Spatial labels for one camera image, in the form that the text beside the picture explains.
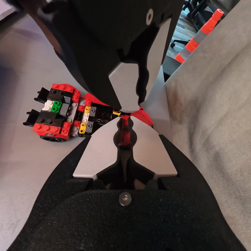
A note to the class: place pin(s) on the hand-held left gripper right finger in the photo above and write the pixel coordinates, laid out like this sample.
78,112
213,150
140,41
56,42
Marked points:
153,153

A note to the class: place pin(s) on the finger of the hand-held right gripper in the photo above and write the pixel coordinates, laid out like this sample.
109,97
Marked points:
125,86
158,49

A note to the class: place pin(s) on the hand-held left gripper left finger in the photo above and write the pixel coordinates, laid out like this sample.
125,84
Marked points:
98,153

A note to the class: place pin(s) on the red toy brick car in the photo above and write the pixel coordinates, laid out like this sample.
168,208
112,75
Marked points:
56,129

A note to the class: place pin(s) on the grey desk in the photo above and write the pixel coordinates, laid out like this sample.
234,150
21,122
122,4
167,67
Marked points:
29,176

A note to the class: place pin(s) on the person's right hand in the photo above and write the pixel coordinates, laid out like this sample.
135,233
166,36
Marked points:
46,29

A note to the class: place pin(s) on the black office chair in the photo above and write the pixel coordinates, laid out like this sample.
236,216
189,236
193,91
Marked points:
176,42
204,13

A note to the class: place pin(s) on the black floor mat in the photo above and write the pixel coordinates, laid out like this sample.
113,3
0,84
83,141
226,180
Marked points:
172,65

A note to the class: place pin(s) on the orange traffic cone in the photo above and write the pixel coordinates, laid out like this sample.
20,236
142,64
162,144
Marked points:
194,43

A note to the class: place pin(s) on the person's beige trousers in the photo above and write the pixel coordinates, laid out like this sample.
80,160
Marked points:
215,117

